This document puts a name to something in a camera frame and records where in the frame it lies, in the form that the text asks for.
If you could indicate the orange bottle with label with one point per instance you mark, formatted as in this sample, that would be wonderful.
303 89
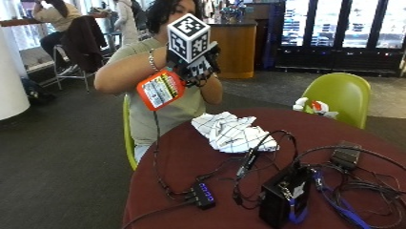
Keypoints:
159 90

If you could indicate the wooden counter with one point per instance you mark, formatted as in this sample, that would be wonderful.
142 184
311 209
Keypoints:
234 47

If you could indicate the white marker cube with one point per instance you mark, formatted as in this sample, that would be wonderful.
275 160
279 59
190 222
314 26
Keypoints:
187 35

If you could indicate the the person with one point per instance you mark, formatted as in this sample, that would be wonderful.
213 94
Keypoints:
169 117

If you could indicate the white checked cloth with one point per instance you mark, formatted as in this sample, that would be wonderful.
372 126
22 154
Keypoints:
231 132

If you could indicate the green plastic chair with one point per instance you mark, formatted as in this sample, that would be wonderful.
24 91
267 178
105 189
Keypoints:
129 140
338 95

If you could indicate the white and red soft toy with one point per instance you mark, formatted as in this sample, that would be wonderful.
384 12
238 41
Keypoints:
321 108

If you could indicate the dark jacket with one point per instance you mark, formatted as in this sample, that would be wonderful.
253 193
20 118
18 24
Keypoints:
82 41

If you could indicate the black glass door cabinet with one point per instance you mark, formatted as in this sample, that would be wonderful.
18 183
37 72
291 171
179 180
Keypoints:
338 57

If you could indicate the black hub with blue lights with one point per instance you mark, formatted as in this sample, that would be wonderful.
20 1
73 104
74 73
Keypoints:
203 195

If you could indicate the black bag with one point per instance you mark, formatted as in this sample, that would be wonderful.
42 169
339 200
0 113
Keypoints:
33 92

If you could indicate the small black adapter box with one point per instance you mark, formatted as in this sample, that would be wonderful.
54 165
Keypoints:
346 155

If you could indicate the white round column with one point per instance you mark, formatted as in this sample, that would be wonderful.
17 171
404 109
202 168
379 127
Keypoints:
10 79

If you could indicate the wooden bar table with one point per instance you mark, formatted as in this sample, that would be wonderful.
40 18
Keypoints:
21 21

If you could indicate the metal frame chair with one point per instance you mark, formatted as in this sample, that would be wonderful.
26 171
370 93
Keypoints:
57 68

